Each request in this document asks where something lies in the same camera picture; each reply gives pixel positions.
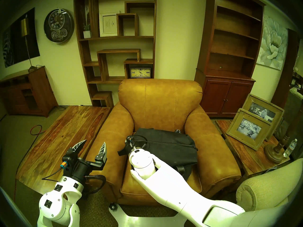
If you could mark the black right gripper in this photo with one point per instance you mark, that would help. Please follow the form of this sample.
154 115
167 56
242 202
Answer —
131 146

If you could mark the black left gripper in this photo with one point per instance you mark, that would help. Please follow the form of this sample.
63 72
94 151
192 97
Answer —
80 168

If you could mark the black zipper duffel bag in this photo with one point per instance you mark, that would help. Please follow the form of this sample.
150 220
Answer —
172 148

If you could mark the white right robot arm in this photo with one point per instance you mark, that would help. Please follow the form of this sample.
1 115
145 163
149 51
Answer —
170 186

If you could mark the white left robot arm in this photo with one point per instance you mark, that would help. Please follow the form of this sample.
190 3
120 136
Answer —
56 202

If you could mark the open wooden shelf unit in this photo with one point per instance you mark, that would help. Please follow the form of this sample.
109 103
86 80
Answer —
86 51

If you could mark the wood slab coffee table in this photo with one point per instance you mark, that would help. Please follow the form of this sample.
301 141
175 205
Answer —
61 134

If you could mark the tan leather armchair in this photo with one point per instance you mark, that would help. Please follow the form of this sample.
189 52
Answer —
161 98

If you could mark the black caster knob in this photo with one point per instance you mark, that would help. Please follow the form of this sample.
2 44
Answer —
113 206

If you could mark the rectangular mantel clock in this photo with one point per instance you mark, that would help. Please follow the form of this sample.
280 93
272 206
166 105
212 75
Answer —
140 72

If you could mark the brown wooden console cabinet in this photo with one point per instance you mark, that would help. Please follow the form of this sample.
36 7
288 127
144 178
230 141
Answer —
41 91

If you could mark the cherry wood bookcase hutch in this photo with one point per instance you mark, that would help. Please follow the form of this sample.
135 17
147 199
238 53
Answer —
227 94

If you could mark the small potted plant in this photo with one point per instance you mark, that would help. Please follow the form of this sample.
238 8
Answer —
87 33

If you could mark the rustic wooden side table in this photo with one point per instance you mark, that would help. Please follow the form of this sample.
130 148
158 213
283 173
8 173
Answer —
248 158

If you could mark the white framed document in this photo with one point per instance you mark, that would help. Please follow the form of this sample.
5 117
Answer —
107 24

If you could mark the gold shade brass lamp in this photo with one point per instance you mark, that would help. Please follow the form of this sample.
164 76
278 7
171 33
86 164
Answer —
24 26

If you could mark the turned wood table lamp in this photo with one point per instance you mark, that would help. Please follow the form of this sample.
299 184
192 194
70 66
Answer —
273 153

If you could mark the beige fabric sofa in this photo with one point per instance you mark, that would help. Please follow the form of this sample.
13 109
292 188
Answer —
272 186

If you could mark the clear plastic water bottle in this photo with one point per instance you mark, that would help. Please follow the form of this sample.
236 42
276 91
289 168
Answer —
290 149

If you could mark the grey upholstered chair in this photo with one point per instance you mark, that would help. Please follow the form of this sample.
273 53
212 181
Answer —
292 103

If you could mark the white flower canvas painting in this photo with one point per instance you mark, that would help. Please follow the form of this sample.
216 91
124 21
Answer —
272 43

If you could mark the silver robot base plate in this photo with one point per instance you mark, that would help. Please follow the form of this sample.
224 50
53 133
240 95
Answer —
142 221

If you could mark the small grey wood photo frame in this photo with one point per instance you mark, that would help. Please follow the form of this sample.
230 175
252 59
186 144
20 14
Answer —
236 136

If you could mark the round black wall clock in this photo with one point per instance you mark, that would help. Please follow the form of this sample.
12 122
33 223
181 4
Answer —
58 25

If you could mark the dark zebra wall art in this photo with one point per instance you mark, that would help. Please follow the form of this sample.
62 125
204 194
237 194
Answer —
14 44

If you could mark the large grey wood photo frame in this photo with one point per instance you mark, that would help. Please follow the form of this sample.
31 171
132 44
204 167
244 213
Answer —
278 108

